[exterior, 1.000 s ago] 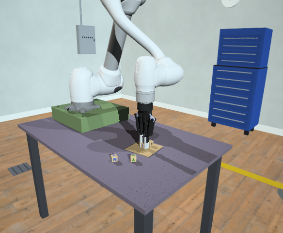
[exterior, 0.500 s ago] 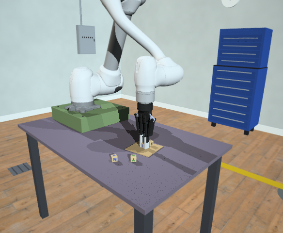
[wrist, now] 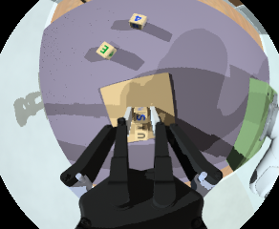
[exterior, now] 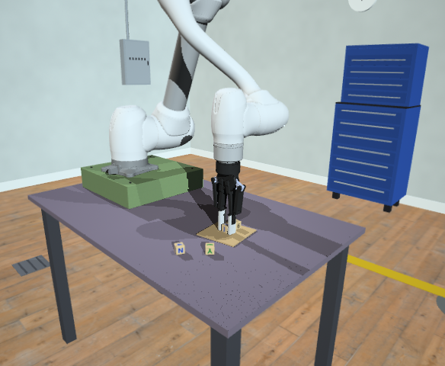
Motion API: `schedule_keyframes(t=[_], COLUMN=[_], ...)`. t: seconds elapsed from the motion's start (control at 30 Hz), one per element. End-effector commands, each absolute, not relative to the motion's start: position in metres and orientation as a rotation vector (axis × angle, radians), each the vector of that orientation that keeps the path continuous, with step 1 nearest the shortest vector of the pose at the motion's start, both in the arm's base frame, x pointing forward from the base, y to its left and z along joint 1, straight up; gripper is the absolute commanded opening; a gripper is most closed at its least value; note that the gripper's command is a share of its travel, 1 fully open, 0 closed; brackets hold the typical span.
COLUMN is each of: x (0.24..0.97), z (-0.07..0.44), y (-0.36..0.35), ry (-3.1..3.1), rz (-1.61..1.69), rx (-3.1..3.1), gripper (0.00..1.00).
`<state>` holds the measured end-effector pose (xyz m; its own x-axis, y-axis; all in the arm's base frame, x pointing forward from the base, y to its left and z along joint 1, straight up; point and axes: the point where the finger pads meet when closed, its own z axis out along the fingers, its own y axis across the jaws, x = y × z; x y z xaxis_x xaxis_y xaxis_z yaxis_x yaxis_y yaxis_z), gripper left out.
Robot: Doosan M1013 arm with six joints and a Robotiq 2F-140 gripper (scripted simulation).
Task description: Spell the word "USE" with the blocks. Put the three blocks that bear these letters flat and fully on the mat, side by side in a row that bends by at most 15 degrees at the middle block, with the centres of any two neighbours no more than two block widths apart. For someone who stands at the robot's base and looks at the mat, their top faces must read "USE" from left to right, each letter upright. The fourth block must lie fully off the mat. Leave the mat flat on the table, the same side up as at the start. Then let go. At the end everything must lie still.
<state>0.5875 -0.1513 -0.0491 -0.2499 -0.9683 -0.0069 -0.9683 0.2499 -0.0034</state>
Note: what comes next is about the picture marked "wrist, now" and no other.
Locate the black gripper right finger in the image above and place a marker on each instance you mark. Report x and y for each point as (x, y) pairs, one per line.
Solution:
(202, 174)

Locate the tan flat mat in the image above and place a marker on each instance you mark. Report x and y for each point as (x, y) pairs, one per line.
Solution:
(151, 90)

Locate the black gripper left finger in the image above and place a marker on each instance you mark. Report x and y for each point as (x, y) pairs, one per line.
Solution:
(80, 176)

